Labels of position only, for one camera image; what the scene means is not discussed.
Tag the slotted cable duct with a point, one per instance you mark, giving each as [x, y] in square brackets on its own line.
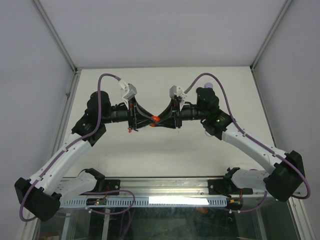
[140, 202]

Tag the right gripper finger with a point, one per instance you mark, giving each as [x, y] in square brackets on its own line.
[168, 123]
[167, 112]

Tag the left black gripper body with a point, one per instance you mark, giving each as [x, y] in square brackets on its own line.
[132, 115]

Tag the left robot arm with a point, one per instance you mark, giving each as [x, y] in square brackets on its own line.
[43, 193]

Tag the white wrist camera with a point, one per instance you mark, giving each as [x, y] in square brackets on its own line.
[177, 91]
[128, 91]

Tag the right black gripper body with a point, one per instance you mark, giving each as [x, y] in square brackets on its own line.
[177, 117]

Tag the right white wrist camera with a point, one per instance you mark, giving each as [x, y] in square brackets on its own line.
[177, 91]

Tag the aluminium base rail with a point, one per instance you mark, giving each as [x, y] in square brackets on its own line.
[143, 187]

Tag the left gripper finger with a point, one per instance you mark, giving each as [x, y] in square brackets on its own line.
[141, 110]
[143, 123]

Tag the white earbud charging case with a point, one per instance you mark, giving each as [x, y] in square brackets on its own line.
[207, 134]

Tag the purple earbud charging case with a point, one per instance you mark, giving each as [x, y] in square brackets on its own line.
[208, 85]

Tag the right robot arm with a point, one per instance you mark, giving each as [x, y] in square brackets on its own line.
[282, 172]

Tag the red earbud charging case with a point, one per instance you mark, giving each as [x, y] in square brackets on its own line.
[156, 119]

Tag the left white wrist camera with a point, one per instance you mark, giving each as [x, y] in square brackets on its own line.
[128, 91]

